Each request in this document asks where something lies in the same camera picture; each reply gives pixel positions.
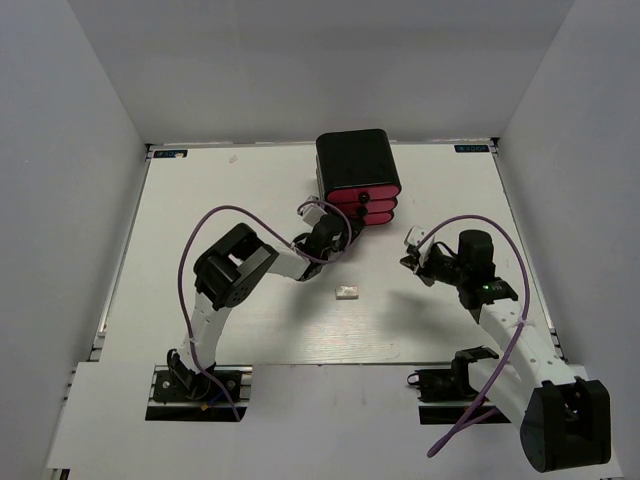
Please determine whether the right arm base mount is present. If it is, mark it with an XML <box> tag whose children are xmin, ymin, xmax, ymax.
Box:
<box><xmin>407</xmin><ymin>346</ymin><xmax>499</xmax><ymax>425</ymax></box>

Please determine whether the pink drawer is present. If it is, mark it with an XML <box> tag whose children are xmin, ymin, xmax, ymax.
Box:
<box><xmin>335</xmin><ymin>198</ymin><xmax>397</xmax><ymax>217</ymax></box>
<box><xmin>325</xmin><ymin>184</ymin><xmax>401</xmax><ymax>204</ymax></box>
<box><xmin>348</xmin><ymin>211</ymin><xmax>394</xmax><ymax>226</ymax></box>

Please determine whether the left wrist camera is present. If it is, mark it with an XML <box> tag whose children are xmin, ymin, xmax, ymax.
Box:
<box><xmin>296</xmin><ymin>196</ymin><xmax>326</xmax><ymax>227</ymax></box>

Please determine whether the white staples box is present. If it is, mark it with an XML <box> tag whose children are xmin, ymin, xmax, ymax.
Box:
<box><xmin>335</xmin><ymin>285</ymin><xmax>359</xmax><ymax>300</ymax></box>

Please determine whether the blue table label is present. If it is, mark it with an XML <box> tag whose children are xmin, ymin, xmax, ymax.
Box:
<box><xmin>152</xmin><ymin>149</ymin><xmax>188</xmax><ymax>159</ymax></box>
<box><xmin>454</xmin><ymin>144</ymin><xmax>491</xmax><ymax>153</ymax></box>

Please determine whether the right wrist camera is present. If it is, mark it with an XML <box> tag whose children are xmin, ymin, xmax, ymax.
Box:
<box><xmin>404</xmin><ymin>225</ymin><xmax>434</xmax><ymax>266</ymax></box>

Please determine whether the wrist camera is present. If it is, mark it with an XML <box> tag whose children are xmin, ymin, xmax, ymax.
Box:
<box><xmin>296</xmin><ymin>196</ymin><xmax>326</xmax><ymax>227</ymax></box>
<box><xmin>404</xmin><ymin>225</ymin><xmax>434</xmax><ymax>266</ymax></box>

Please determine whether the black drawer cabinet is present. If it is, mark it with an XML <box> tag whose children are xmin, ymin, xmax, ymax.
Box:
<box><xmin>315</xmin><ymin>129</ymin><xmax>402</xmax><ymax>203</ymax></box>

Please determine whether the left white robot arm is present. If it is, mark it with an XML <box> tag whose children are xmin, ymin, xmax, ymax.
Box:
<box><xmin>167</xmin><ymin>213</ymin><xmax>365</xmax><ymax>399</ymax></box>

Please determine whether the left blue table label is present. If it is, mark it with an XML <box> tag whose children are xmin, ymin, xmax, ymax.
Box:
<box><xmin>152</xmin><ymin>149</ymin><xmax>188</xmax><ymax>159</ymax></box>

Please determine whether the right blue table label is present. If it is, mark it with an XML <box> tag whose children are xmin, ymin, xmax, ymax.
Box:
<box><xmin>454</xmin><ymin>144</ymin><xmax>491</xmax><ymax>153</ymax></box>

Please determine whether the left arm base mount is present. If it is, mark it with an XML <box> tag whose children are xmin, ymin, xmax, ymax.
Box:
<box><xmin>145</xmin><ymin>365</ymin><xmax>253</xmax><ymax>423</ymax></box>

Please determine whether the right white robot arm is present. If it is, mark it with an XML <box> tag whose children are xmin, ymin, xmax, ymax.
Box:
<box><xmin>401</xmin><ymin>226</ymin><xmax>612</xmax><ymax>472</ymax></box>

